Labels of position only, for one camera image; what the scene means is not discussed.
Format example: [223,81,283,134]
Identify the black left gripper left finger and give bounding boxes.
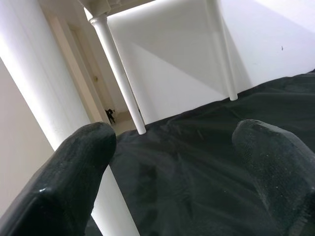
[0,122,117,236]

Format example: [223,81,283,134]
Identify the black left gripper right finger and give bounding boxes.
[232,119,315,236]

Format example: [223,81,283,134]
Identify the white plastic table leg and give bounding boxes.
[0,0,141,236]
[213,24,239,101]
[89,13,146,135]

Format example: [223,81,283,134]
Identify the white door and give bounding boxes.
[46,14,116,123]

